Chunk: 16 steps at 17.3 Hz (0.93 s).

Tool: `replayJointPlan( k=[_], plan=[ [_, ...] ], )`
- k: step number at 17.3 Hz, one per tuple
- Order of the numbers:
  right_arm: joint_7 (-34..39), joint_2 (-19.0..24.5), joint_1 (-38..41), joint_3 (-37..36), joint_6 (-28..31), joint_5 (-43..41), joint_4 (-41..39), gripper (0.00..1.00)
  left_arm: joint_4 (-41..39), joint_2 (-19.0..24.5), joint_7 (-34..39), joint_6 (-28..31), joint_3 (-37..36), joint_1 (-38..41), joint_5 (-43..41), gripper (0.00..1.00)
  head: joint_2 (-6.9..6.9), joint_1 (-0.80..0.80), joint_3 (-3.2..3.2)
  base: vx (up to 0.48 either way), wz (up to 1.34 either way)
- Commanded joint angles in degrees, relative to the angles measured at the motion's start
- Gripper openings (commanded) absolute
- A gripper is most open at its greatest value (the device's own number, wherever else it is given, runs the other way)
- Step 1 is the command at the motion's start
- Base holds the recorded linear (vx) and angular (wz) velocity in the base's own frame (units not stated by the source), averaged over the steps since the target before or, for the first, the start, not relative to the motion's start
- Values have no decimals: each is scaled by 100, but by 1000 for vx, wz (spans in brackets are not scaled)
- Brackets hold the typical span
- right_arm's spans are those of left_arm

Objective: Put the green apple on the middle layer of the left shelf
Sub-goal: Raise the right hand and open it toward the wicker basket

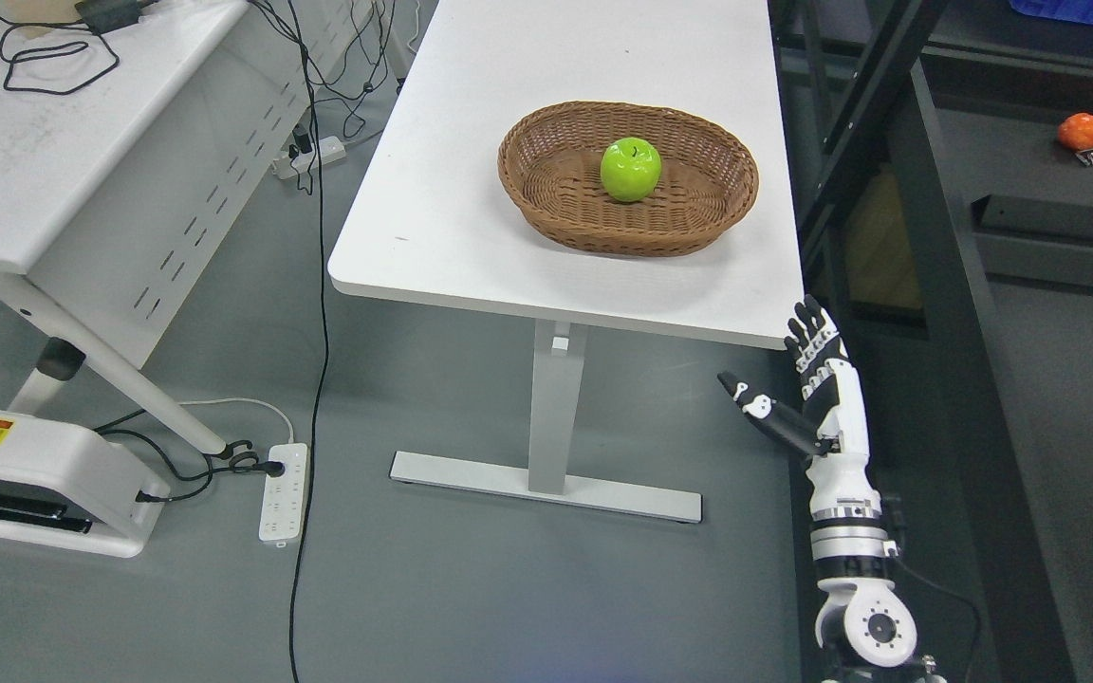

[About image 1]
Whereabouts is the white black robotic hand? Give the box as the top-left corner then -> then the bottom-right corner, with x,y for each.
717,295 -> 883,522

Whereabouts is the black power adapter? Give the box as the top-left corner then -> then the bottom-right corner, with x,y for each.
74,0 -> 148,35

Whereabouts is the white power strip far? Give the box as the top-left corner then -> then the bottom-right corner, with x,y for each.
270,136 -> 346,180

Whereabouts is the brown wicker basket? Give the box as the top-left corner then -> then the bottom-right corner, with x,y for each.
497,101 -> 760,258

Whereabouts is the long black floor cable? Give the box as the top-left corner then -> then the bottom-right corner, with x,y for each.
287,0 -> 331,683

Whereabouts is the black metal shelf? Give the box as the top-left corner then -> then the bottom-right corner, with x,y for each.
769,1 -> 1093,682

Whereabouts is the white power strip near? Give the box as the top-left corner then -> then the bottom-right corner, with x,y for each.
257,444 -> 309,547

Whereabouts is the white desk with perforated panel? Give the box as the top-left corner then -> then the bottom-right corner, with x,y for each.
0,0 -> 386,457

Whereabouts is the white table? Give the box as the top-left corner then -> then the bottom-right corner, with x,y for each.
328,1 -> 803,523

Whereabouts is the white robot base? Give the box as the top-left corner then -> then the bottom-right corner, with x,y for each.
0,411 -> 171,558

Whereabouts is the white power strip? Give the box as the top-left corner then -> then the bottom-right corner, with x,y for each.
257,444 -> 309,547
270,136 -> 346,180

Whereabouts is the orange toy on shelf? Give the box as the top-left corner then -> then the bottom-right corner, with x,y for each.
1057,111 -> 1093,152

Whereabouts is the green apple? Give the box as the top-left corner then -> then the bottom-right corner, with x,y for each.
600,136 -> 662,203

